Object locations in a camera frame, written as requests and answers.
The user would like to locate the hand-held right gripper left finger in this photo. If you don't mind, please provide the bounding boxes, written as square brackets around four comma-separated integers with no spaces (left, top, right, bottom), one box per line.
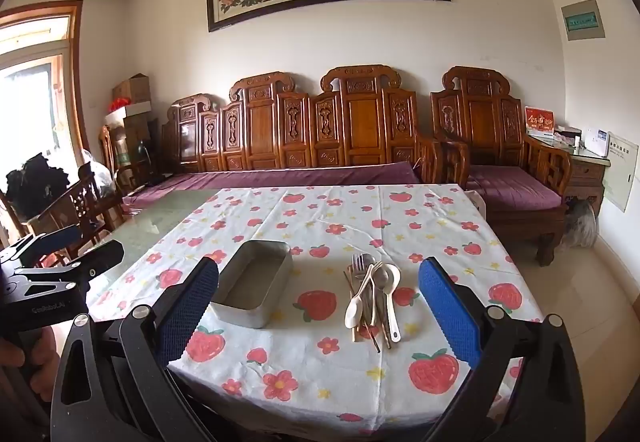
[50,256,221,442]

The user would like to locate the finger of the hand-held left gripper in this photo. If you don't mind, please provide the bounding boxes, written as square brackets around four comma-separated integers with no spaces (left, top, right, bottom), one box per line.
[15,223,81,269]
[15,239,125,297]

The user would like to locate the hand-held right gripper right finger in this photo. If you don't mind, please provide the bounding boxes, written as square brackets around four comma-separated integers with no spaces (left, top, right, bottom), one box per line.
[419,257,586,442]

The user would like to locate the rectangular metal tin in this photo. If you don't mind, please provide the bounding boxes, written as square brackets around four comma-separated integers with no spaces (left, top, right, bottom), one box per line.
[209,240,294,329]

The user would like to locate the copper coloured chopstick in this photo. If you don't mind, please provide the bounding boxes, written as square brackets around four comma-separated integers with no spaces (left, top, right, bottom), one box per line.
[377,297,393,350]
[362,302,381,354]

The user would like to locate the cream plastic spoon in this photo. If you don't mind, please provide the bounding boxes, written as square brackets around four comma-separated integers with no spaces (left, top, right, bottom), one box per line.
[345,263,383,329]
[382,263,402,342]

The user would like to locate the large metal spoon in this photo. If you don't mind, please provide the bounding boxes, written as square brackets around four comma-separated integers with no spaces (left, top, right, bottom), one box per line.
[374,266,393,348]

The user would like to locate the metal fork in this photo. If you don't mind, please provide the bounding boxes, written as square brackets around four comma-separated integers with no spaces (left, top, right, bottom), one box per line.
[351,253,373,323]

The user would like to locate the person's left hand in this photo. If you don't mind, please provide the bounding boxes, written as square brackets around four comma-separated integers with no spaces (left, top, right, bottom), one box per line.
[0,324,60,428]

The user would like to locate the dark wooden dining chair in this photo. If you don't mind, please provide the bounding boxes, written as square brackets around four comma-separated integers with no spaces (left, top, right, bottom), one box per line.
[30,162,126,263]

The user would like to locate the black cloth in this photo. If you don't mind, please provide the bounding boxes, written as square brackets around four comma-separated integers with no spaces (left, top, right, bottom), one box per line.
[5,152,71,213]

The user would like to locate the clear plastic bag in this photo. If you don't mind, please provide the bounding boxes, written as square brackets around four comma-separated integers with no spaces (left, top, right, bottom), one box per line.
[80,149,118,198]

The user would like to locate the carved wooden chair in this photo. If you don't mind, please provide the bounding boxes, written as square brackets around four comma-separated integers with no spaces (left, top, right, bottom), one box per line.
[97,124,126,183]

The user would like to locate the black desk lamp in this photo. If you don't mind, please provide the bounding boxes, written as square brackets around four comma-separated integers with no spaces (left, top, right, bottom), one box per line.
[137,139,156,183]

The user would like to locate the stacked cardboard boxes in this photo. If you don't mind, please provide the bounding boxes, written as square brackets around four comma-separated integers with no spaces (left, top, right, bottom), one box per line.
[102,114,161,173]

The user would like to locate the strawberry print tablecloth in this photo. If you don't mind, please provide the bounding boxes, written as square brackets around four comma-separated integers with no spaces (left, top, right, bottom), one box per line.
[87,184,546,438]

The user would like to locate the purple armchair cushion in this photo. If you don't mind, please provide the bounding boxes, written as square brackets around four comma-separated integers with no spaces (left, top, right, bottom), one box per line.
[467,164,566,213]

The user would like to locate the long purple sofa cushion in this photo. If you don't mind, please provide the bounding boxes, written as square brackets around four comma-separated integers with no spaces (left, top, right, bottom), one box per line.
[122,161,423,210]

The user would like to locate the white box with red filling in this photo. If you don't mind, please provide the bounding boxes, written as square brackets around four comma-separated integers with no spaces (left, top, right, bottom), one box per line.
[105,97,153,119]

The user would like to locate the grey fluffy duster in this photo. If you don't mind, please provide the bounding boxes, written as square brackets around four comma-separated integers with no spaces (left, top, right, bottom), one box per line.
[564,196,601,250]

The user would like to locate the brown cardboard box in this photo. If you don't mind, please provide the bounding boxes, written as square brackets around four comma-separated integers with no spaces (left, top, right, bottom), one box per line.
[111,73,152,107]

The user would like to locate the wooden side table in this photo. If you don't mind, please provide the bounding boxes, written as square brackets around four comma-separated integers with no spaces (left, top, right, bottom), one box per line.
[525,132,612,235]

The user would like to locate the long carved wooden sofa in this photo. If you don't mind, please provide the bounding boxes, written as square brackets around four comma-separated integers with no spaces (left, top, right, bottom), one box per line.
[122,66,471,223]

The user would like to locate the carved wooden armchair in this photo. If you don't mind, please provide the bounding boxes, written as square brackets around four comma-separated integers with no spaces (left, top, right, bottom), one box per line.
[430,66,573,267]

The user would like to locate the red desk card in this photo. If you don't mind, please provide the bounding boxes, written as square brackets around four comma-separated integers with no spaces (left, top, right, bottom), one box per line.
[524,106,556,138]

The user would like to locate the white device box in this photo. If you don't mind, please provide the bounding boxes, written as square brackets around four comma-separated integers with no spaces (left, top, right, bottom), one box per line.
[582,127,611,158]

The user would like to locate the wooden door frame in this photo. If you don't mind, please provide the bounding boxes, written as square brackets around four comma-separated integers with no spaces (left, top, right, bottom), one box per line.
[0,0,91,163]

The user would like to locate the grey electrical wall box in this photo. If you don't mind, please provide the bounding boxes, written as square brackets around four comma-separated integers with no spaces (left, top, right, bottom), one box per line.
[560,0,607,42]

